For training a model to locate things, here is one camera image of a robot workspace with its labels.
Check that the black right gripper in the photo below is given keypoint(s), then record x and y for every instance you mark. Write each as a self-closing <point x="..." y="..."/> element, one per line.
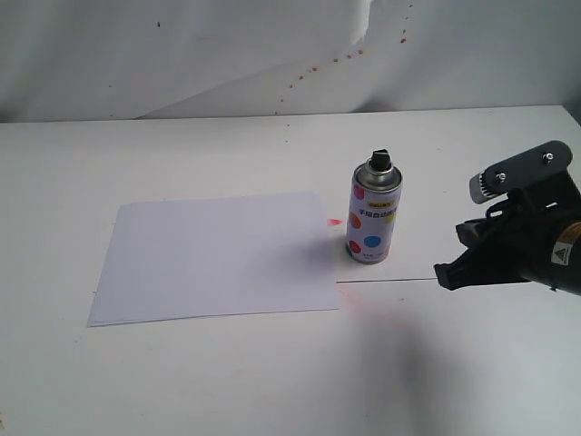
<point x="539" y="240"/>

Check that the white dotted spray paint can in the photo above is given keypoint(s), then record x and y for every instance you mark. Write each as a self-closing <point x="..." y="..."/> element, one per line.
<point x="374" y="200"/>

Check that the white paper sheet stack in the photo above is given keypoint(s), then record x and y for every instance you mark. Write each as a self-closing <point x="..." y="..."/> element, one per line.
<point x="180" y="259"/>

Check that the white backdrop sheet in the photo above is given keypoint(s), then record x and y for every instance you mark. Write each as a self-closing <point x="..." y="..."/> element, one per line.
<point x="97" y="60"/>

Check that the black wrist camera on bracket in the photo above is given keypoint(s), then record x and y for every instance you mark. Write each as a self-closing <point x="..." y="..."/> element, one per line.
<point x="520" y="171"/>

